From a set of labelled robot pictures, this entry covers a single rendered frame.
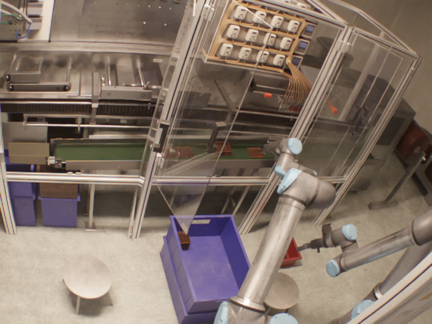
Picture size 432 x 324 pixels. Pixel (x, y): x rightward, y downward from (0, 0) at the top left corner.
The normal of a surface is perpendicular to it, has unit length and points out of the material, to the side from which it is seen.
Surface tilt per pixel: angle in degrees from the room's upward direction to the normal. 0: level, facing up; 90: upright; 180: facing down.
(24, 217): 90
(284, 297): 0
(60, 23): 90
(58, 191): 90
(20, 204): 90
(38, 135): 57
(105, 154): 2
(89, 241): 0
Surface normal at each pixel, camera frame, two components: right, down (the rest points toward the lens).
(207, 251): 0.29, -0.72
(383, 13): 0.27, 0.70
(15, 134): 0.39, 0.18
